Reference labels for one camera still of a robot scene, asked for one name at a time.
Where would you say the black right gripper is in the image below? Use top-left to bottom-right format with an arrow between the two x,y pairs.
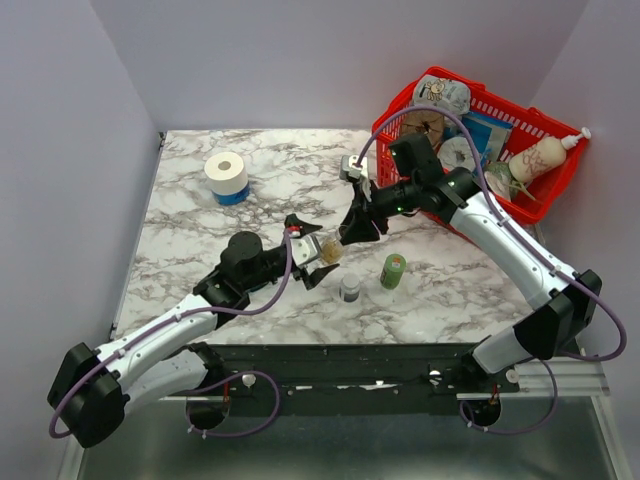
340,177 -> 419,244

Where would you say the clear jar of yellow pills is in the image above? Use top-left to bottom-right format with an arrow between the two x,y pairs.
321,225 -> 347,265

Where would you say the teal weekly pill organizer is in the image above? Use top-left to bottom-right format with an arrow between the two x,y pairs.
246,280 -> 277,293

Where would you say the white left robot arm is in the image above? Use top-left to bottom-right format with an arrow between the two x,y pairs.
47,214 -> 335,448

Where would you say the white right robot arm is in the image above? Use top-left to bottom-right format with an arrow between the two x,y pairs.
340,134 -> 602,392

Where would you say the green bottle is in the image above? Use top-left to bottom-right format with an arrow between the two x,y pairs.
379,253 -> 406,290

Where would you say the white bottle dark label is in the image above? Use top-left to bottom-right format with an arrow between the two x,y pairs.
339,273 -> 361,303

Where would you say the white tape roll blue base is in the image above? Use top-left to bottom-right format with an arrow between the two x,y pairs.
204,151 -> 250,206

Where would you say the grey paper roll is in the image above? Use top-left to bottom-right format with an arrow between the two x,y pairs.
437,136 -> 476,172

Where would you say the green white plant item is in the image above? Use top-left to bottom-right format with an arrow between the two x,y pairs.
483,162 -> 537,202

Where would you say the blue packet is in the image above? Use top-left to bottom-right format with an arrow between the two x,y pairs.
460,111 -> 513,159

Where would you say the grey cartoon printed pouch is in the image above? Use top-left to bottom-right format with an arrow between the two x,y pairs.
411,75 -> 471,119

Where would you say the red plastic basket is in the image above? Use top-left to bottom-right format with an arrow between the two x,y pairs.
376,66 -> 588,225

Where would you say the cream pump lotion bottle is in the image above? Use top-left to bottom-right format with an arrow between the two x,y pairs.
508,127 -> 591,184

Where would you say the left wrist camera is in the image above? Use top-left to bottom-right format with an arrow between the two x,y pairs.
291,234 -> 321,268

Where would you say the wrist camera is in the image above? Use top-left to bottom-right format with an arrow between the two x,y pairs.
291,234 -> 321,268
339,155 -> 369,182

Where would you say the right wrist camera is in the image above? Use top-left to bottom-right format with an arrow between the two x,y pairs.
339,155 -> 369,182

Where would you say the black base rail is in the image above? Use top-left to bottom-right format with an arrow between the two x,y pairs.
185,343 -> 519,433

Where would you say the aluminium extrusion frame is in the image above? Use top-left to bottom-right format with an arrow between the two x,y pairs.
446,357 -> 610,401

